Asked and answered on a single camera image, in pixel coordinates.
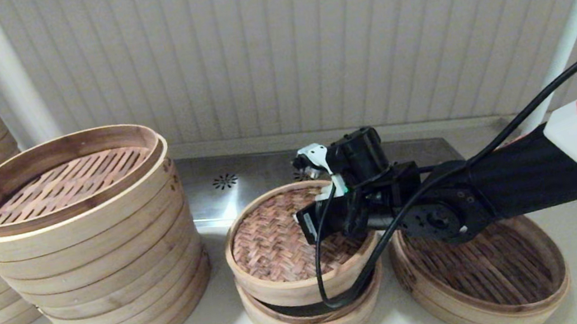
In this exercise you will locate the front bamboo steamer stack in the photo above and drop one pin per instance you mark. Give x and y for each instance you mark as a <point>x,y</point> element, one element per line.
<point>113,277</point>

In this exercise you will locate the thick white pole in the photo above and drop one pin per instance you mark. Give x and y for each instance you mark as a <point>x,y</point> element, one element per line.
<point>12,82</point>

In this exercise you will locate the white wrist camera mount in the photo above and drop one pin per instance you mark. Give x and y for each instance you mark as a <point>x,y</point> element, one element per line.
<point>316,157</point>

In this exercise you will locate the large bamboo steamer basket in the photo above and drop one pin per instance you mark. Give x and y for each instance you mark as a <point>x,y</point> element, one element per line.
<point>491,280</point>

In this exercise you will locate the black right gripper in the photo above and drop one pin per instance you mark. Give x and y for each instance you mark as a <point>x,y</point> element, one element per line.
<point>359,166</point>

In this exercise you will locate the stainless steel vent plate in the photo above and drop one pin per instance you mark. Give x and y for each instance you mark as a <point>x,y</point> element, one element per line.
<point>252,184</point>

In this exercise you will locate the woven bamboo steamer lid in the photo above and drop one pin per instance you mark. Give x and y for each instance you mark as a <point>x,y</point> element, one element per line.
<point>272,249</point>

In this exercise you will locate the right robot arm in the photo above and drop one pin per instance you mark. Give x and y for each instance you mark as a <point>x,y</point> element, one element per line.
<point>549,170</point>

